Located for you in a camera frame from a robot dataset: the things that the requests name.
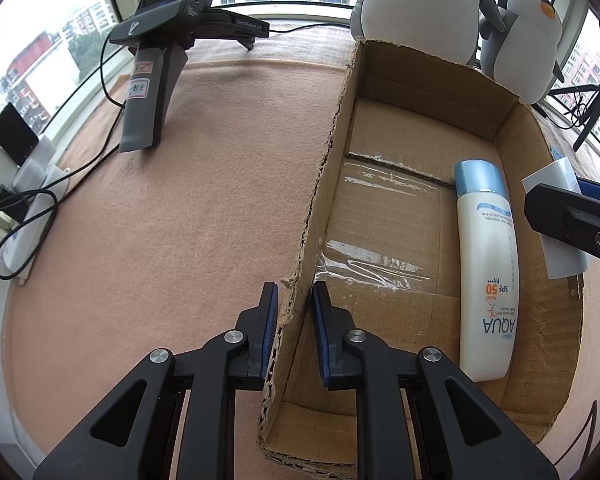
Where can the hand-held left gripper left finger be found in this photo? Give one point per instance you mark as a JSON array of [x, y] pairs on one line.
[[271, 325]]

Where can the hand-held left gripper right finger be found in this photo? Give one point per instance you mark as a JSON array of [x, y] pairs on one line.
[[320, 325]]

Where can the white wall charger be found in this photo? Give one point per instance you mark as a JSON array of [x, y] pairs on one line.
[[562, 172]]

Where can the cardboard box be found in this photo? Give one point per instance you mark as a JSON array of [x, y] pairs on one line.
[[380, 210]]

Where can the black tripod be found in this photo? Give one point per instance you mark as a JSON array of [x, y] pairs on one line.
[[592, 120]]

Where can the white sunscreen bottle blue cap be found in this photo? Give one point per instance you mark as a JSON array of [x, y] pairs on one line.
[[485, 270]]

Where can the small penguin plush toy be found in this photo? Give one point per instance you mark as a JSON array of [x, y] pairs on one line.
[[520, 45]]

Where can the large penguin plush toy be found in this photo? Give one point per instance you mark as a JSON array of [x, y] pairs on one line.
[[420, 5]]

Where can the white power strip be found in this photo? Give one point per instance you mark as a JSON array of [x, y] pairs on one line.
[[45, 180]]

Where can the idle black gripper device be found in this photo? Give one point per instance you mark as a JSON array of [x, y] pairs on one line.
[[145, 85]]

